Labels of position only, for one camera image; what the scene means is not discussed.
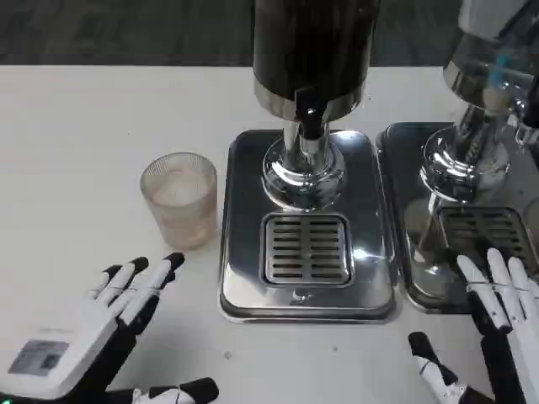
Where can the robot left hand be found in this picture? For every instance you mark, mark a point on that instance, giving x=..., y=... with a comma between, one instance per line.
x=80, y=328

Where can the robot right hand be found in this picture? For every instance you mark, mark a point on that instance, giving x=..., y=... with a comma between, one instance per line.
x=513, y=345

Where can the clear ribbed glass cup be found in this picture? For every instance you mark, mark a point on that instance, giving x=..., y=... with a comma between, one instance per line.
x=181, y=210

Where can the slotted steel drain grid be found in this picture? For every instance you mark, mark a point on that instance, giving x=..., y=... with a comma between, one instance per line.
x=306, y=248
x=480, y=229

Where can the steel drip tray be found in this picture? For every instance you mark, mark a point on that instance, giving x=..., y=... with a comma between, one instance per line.
x=370, y=235
x=400, y=168

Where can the chrome dispenser tap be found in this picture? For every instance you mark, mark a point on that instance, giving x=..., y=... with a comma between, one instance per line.
x=526, y=122

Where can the clear drink dispenser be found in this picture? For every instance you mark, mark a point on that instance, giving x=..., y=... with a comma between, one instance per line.
x=484, y=76

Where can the black dispenser tap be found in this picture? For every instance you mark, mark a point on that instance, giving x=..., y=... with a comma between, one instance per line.
x=311, y=113

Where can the dark drink dispenser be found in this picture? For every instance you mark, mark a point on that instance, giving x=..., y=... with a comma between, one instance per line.
x=311, y=46

